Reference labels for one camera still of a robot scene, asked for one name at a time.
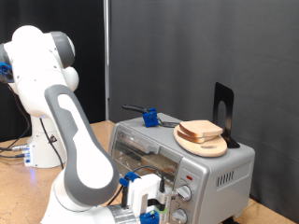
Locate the round wooden cutting board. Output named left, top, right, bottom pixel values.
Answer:
left=173, top=124, right=229, bottom=158

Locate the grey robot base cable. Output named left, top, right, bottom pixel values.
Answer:
left=0, top=143, right=31, bottom=152
left=0, top=152, right=27, bottom=160

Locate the black metal bookend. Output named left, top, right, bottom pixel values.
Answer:
left=212, top=81, right=241, bottom=149

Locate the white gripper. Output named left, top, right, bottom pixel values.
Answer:
left=126, top=173, right=174, bottom=224

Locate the silver oven knob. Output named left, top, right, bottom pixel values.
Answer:
left=170, top=208, right=189, bottom=224
left=175, top=185, right=192, bottom=203

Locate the glass oven door with handle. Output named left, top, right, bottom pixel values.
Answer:
left=107, top=125, right=183, bottom=194

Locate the black backdrop cloth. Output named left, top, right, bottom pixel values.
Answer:
left=0, top=0, right=107, bottom=143

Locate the vertical metal pole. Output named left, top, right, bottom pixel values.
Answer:
left=103, top=0, right=111, bottom=121

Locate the dark grey backdrop cloth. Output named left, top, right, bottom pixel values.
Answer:
left=108, top=0, right=299, bottom=223

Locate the silver toaster oven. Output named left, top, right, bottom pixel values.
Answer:
left=107, top=112, right=256, bottom=224

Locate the blue cable clip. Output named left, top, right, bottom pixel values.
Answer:
left=0, top=61, right=14, bottom=84
left=119, top=171, right=140, bottom=188

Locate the black spatula with blue block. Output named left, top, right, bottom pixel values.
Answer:
left=121, top=104, right=181, bottom=129

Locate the white bread slice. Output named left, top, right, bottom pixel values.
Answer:
left=139, top=154, right=177, bottom=175
left=178, top=119, right=224, bottom=140
left=176, top=128, right=220, bottom=145

